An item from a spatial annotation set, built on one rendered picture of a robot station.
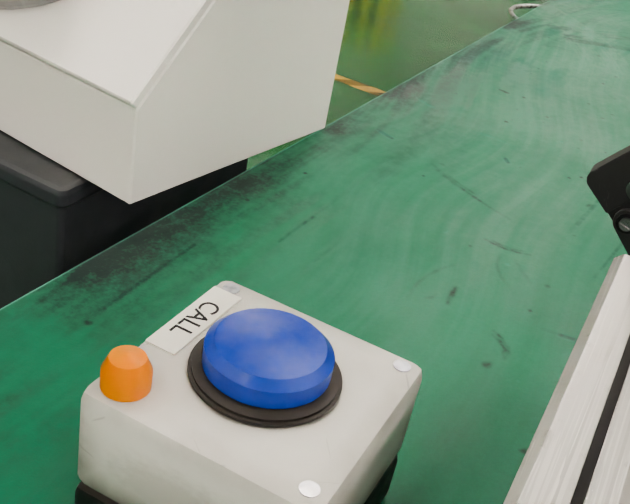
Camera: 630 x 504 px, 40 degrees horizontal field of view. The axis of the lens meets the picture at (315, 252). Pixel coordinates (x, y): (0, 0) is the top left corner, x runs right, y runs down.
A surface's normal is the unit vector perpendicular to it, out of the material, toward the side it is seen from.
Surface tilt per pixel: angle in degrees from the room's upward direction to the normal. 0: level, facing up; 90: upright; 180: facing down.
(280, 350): 3
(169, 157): 90
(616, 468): 0
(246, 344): 3
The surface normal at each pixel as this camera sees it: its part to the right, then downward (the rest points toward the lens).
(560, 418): 0.18, -0.84
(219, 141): 0.79, 0.43
